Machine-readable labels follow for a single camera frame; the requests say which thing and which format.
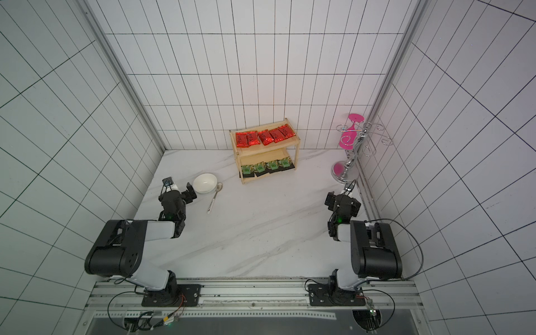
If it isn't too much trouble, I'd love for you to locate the spoon with white handle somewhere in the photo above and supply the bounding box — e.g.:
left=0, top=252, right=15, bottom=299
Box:
left=207, top=182, right=223, bottom=214

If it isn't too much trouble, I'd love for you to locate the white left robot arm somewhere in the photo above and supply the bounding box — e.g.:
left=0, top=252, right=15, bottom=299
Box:
left=85, top=177, right=201, bottom=307

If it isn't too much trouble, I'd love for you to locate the pink wine glass decoration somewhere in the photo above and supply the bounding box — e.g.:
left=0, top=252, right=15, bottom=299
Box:
left=336, top=114, right=365, bottom=150

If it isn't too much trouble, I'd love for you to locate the green tea bag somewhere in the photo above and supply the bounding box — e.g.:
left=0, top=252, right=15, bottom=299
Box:
left=266, top=160, right=281, bottom=173
left=253, top=161, right=269, bottom=177
left=278, top=156, right=295, bottom=171
left=241, top=165, right=255, bottom=178

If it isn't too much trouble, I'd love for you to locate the red tea bag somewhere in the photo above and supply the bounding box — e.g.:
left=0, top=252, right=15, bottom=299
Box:
left=235, top=132, right=250, bottom=148
left=258, top=130, right=274, bottom=146
left=269, top=128, right=286, bottom=143
left=247, top=131, right=261, bottom=147
left=278, top=124, right=295, bottom=140

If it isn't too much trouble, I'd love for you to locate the white ceramic bowl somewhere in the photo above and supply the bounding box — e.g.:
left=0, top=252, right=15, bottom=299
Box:
left=193, top=173, right=218, bottom=194

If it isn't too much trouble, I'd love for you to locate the light wooden two-tier shelf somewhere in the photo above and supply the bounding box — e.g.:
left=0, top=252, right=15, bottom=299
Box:
left=229, top=118, right=301, bottom=184

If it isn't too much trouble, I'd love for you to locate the chrome cup holder stand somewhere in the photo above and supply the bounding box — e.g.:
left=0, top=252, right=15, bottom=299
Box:
left=331, top=122, right=392, bottom=184

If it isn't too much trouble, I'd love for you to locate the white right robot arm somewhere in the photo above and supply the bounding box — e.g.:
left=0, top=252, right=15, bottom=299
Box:
left=304, top=192, right=403, bottom=307

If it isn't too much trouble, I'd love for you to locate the metal base rail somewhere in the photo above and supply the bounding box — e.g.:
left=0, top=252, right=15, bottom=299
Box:
left=75, top=278, right=431, bottom=334

